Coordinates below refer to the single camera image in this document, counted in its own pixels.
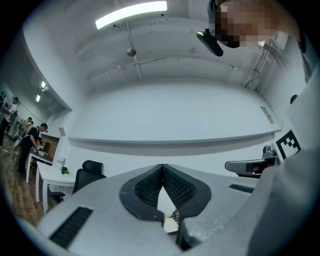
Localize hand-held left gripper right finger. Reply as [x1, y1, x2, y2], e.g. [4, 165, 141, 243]
[162, 163, 212, 251]

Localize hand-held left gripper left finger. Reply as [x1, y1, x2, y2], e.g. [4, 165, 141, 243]
[119, 163, 165, 223]

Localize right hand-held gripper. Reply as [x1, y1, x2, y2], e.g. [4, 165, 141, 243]
[224, 74, 320, 256]

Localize black office chair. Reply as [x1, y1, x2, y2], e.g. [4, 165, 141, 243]
[47, 159, 107, 204]

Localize small potted plant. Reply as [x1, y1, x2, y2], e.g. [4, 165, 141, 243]
[56, 156, 71, 176]

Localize white desk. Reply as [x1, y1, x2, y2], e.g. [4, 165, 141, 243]
[34, 161, 76, 215]
[25, 148, 54, 184]

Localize wooden partition panel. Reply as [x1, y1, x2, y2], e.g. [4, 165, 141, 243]
[40, 133, 61, 162]

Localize person's grey shirt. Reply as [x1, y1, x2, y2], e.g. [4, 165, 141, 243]
[297, 29, 320, 84]

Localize white ceiling pipe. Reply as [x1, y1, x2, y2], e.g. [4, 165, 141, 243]
[124, 19, 143, 81]

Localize small ceiling spotlights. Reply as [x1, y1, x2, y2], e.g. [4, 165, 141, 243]
[35, 80, 49, 103]

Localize person's head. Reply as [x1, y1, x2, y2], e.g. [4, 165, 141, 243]
[206, 0, 301, 49]

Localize long ceiling light panel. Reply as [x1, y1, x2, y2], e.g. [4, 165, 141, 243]
[95, 0, 168, 30]

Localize small wall sign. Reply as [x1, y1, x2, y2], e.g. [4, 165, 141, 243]
[259, 106, 275, 125]

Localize white wall ledge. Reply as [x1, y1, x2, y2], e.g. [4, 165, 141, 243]
[67, 129, 282, 157]

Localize bundle of wall pipes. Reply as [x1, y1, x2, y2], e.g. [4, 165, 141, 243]
[243, 37, 275, 94]

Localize black head-worn camera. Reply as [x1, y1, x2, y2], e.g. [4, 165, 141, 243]
[196, 27, 224, 58]

